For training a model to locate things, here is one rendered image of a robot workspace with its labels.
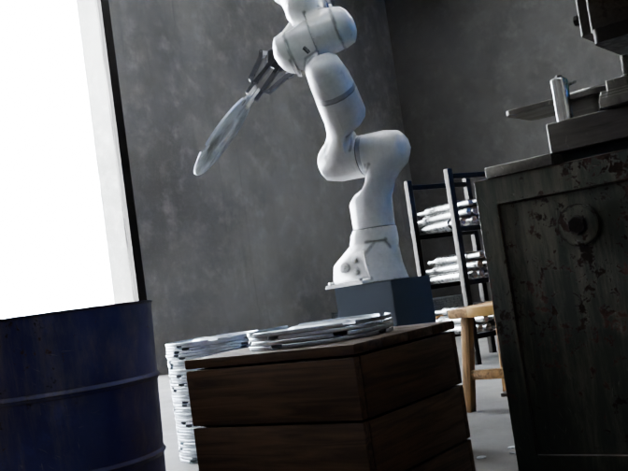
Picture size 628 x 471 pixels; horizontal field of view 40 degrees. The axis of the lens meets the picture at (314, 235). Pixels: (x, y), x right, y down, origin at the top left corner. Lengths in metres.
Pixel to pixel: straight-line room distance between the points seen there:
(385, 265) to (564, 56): 7.14
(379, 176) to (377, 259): 0.21
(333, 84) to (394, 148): 0.23
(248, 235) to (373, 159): 5.41
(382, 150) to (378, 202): 0.13
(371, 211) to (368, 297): 0.22
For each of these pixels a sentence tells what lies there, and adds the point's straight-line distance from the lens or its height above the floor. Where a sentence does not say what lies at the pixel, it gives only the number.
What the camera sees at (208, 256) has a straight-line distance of 7.19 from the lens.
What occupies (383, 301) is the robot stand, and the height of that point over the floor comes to 0.40.
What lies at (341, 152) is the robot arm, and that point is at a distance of 2.22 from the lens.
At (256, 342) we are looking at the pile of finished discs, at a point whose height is 0.37.
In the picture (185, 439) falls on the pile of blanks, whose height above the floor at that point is 0.06.
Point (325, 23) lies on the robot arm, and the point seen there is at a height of 1.10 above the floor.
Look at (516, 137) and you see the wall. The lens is 9.31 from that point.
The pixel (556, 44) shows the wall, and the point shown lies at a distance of 9.25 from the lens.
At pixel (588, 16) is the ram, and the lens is 1.93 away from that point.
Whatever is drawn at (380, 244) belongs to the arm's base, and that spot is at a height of 0.54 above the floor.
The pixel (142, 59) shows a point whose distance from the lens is 7.17.
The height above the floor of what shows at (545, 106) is 0.77.
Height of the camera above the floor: 0.44
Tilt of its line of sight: 4 degrees up
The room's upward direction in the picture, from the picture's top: 8 degrees counter-clockwise
